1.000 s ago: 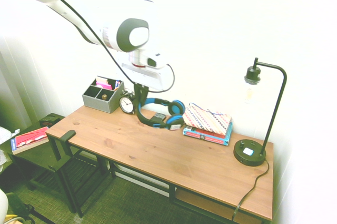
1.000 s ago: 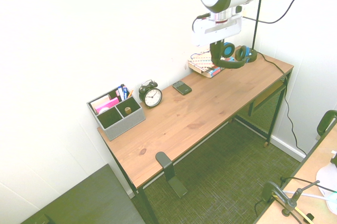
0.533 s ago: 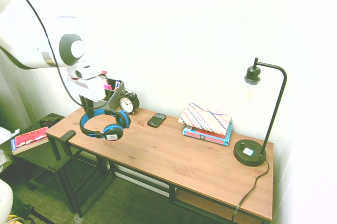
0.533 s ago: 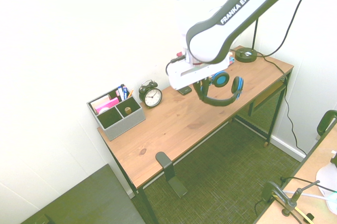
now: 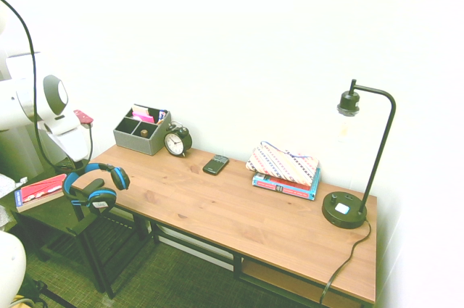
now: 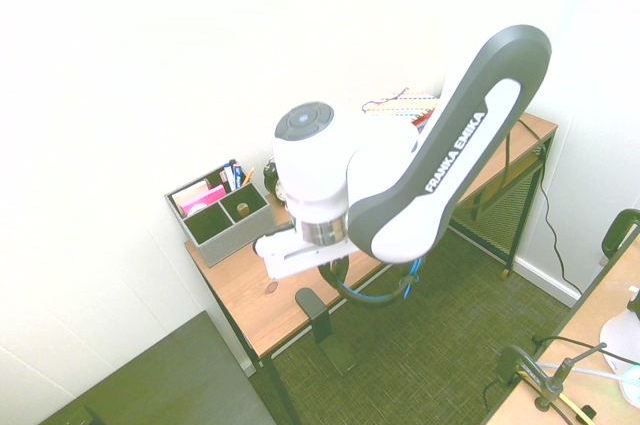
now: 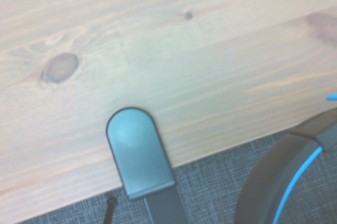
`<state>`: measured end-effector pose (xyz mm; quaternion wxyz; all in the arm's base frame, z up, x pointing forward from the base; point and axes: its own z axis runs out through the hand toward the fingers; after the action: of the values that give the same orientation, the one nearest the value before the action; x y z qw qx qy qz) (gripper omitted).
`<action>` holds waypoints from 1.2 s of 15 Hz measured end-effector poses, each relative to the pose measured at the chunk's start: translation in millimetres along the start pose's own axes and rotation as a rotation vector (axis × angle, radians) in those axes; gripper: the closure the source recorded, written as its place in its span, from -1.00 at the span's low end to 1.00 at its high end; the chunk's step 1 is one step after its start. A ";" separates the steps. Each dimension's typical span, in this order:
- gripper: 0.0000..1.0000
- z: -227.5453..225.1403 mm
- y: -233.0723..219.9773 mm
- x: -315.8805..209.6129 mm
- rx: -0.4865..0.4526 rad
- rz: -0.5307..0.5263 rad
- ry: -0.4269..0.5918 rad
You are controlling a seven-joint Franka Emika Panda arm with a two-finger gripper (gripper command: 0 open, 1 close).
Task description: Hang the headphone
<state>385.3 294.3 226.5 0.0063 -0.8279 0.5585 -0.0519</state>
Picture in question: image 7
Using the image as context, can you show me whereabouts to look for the black cable with white band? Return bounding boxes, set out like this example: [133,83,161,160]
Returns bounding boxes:
[103,196,118,224]

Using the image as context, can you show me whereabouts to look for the black headphone with blue trim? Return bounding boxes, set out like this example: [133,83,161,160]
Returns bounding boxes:
[233,93,337,224]

